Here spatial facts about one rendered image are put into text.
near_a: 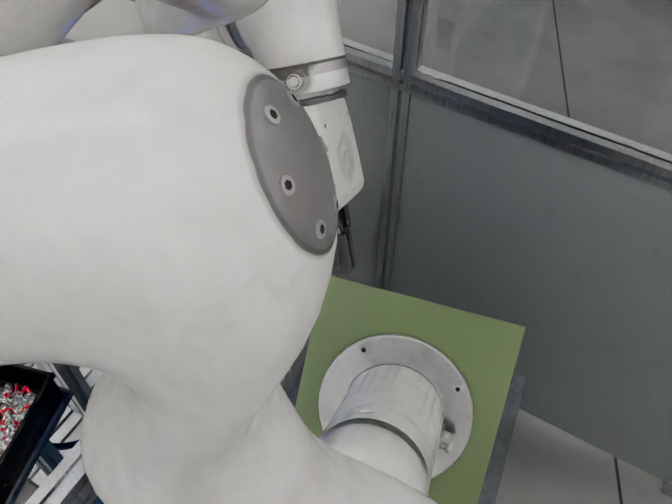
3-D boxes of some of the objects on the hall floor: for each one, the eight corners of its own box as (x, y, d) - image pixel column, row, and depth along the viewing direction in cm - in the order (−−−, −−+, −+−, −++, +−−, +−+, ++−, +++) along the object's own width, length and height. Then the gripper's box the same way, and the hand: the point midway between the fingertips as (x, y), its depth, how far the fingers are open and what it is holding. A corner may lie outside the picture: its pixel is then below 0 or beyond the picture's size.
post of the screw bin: (125, 543, 173) (2, 399, 110) (136, 546, 172) (19, 404, 109) (120, 555, 171) (-8, 416, 108) (131, 559, 171) (9, 421, 107)
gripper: (297, 83, 73) (328, 248, 79) (233, 104, 60) (276, 302, 65) (365, 72, 71) (393, 243, 76) (315, 92, 57) (353, 299, 62)
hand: (336, 251), depth 70 cm, fingers closed
